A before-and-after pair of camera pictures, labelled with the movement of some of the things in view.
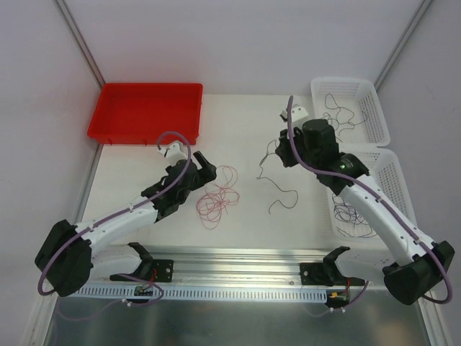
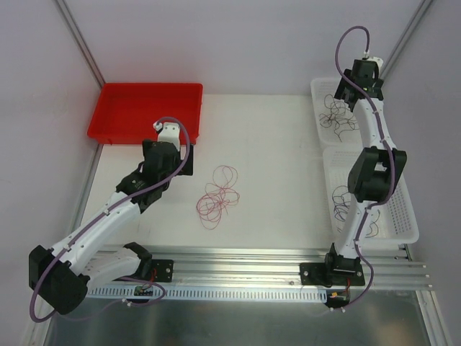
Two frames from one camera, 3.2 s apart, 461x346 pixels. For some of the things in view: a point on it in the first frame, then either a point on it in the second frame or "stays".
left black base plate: [150, 270] stays
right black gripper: [285, 151] -> [346, 94]
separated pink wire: [210, 203] stays
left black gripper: [196, 170] -> [188, 161]
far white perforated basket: [354, 108] stays
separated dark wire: [348, 215] stays
